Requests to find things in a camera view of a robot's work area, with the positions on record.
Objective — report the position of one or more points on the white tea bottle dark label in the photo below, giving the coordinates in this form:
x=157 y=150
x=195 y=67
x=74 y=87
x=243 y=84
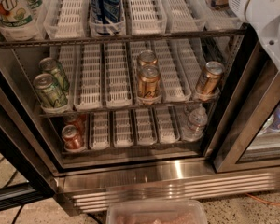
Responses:
x=218 y=4

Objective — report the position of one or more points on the blue Pepsi plastic bottle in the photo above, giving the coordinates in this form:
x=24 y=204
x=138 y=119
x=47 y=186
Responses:
x=106 y=16

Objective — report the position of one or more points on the stainless steel fridge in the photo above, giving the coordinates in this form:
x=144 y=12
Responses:
x=136 y=148

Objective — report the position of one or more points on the clear water bottle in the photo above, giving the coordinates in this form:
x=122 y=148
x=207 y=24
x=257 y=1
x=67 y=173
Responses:
x=197 y=120

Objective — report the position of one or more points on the front 7UP bottle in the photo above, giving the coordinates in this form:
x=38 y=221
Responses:
x=16 y=20

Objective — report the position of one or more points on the gold can right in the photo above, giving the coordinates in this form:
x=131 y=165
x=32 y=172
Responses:
x=209 y=78

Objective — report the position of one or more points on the gold can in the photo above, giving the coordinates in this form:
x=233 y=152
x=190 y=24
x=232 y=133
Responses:
x=209 y=78
x=148 y=81
x=147 y=57

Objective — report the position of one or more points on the rear gold can middle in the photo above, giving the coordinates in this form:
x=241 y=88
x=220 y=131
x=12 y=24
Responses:
x=147 y=57

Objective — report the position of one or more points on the front gold can middle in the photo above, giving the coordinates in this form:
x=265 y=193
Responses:
x=148 y=81

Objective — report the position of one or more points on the rear green can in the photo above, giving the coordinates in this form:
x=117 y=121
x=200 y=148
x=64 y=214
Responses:
x=55 y=68

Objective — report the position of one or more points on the green can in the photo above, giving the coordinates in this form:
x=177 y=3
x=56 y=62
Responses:
x=55 y=68
x=49 y=91

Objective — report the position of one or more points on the rear red can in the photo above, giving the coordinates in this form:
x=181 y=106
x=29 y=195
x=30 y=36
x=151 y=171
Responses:
x=75 y=120

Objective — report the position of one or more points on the red can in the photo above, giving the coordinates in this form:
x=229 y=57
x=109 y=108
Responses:
x=75 y=120
x=72 y=138

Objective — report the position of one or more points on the front green can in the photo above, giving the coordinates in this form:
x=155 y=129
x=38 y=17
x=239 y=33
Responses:
x=49 y=91

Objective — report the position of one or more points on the front red can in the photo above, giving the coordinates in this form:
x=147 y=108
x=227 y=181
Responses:
x=72 y=138

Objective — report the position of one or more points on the clear plastic container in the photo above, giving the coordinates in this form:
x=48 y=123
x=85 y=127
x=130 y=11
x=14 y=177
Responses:
x=156 y=212

